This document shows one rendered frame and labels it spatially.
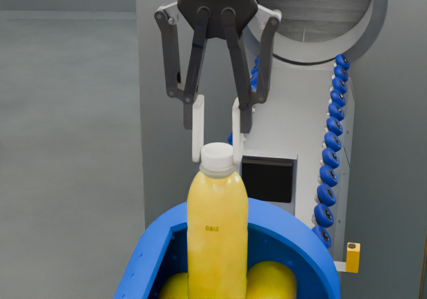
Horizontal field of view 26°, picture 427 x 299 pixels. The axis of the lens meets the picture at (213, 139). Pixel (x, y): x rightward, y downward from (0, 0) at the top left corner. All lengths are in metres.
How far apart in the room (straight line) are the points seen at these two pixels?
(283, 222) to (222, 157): 0.18
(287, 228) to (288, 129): 0.92
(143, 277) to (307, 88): 1.27
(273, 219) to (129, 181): 2.63
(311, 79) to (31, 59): 2.92
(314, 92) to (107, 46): 3.03
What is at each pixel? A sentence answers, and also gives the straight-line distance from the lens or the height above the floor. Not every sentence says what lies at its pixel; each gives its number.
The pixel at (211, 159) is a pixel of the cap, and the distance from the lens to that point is 1.02.
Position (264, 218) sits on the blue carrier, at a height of 1.23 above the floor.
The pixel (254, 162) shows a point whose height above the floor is 1.08.
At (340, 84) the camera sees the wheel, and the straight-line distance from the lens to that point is 2.19.
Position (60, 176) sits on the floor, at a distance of 3.84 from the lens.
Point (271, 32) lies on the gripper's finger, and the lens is 0.96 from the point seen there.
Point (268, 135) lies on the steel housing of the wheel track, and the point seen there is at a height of 0.93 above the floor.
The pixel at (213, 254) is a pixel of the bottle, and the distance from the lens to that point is 1.06.
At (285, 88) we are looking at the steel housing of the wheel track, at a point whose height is 0.93.
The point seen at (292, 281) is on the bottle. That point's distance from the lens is 1.20.
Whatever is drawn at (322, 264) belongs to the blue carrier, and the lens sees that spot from 1.17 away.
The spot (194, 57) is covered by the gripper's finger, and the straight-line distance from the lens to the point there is 0.98.
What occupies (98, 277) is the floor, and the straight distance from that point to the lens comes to 3.21.
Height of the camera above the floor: 1.83
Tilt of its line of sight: 26 degrees down
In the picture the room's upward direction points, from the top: straight up
